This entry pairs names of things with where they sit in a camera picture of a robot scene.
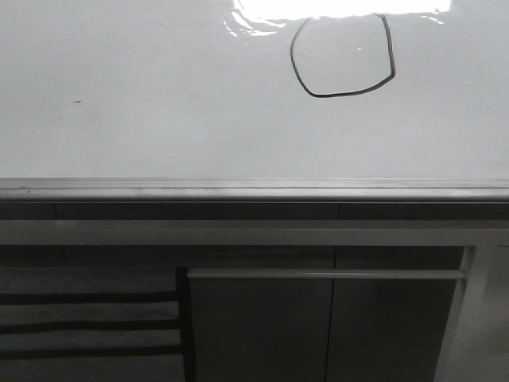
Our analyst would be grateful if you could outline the grey fabric pouch black stripes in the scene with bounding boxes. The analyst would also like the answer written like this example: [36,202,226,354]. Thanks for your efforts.
[1,267,196,381]

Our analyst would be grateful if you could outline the white whiteboard with metal frame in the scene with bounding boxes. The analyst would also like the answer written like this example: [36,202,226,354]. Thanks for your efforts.
[1,1,508,202]

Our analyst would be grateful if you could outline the white metal stand frame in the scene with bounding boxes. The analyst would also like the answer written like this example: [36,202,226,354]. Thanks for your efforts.
[1,220,508,381]

